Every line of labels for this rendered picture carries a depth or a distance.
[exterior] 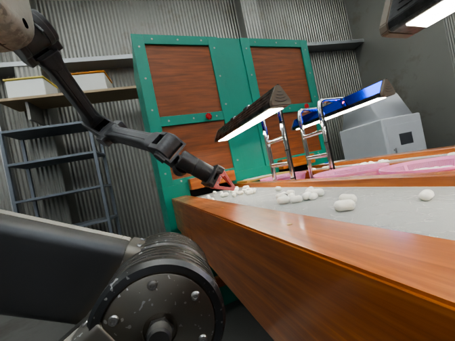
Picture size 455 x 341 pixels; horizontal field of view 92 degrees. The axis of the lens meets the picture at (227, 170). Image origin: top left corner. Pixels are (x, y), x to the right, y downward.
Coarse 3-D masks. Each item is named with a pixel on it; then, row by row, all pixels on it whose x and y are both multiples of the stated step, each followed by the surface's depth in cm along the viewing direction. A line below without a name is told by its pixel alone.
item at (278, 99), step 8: (272, 88) 75; (280, 88) 73; (264, 96) 79; (272, 96) 72; (280, 96) 73; (256, 104) 84; (264, 104) 76; (272, 104) 72; (280, 104) 73; (288, 104) 74; (240, 112) 99; (248, 112) 88; (256, 112) 81; (232, 120) 106; (240, 120) 94; (248, 120) 88; (224, 128) 116; (232, 128) 103; (216, 136) 127; (224, 136) 114
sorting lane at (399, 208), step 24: (264, 192) 94; (336, 192) 62; (360, 192) 56; (384, 192) 51; (408, 192) 47; (312, 216) 44; (336, 216) 41; (360, 216) 38; (384, 216) 36; (408, 216) 33; (432, 216) 32
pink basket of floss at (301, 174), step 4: (296, 172) 135; (300, 172) 132; (304, 172) 120; (284, 176) 140; (288, 176) 115; (296, 176) 116; (300, 176) 117; (304, 176) 121; (260, 180) 128; (264, 180) 122; (268, 180) 119; (272, 180) 118
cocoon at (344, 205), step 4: (340, 200) 43; (344, 200) 43; (348, 200) 42; (352, 200) 42; (336, 204) 43; (340, 204) 42; (344, 204) 42; (348, 204) 42; (352, 204) 42; (336, 208) 43; (340, 208) 42; (344, 208) 42; (348, 208) 42; (352, 208) 42
